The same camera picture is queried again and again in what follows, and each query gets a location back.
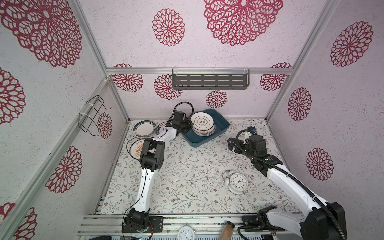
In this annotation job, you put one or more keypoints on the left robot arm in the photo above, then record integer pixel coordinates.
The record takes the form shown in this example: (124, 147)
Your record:
(137, 216)

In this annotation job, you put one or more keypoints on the white alarm clock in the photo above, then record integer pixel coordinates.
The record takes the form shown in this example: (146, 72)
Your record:
(236, 183)

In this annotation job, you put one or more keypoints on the teal plastic bin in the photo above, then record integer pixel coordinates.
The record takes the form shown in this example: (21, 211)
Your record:
(221, 126)

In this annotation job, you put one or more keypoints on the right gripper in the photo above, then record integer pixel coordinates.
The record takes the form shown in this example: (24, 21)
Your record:
(240, 144)

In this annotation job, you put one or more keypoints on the orange sunburst plate front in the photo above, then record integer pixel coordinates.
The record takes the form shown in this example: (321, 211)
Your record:
(205, 132)

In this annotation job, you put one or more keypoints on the orange sunburst plate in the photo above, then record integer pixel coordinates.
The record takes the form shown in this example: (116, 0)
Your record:
(205, 132)
(136, 149)

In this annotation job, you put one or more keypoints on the white flower-pattern plate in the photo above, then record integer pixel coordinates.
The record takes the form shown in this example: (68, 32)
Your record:
(202, 121)

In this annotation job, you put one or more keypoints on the white clock at front edge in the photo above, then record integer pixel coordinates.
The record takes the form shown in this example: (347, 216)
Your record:
(186, 233)

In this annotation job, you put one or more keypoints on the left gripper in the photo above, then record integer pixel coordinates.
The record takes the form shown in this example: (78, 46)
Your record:
(189, 124)

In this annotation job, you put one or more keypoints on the green Hao Wei plate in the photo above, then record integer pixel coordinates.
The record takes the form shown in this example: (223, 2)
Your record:
(160, 127)

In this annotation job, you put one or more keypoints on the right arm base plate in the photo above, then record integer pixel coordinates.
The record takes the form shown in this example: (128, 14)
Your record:
(254, 222)

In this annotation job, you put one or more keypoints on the plain green-rim plate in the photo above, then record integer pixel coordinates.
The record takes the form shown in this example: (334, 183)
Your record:
(144, 128)

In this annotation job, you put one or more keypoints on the black wire rack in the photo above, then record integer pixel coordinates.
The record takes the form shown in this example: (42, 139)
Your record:
(96, 121)

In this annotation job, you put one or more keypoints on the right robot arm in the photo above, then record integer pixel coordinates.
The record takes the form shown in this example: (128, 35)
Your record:
(318, 219)

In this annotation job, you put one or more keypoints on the grey wall shelf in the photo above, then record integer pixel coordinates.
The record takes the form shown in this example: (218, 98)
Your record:
(213, 81)

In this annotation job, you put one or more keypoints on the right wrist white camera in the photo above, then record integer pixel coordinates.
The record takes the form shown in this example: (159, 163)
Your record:
(250, 131)

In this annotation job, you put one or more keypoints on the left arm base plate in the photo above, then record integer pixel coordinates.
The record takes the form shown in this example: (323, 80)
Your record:
(147, 225)

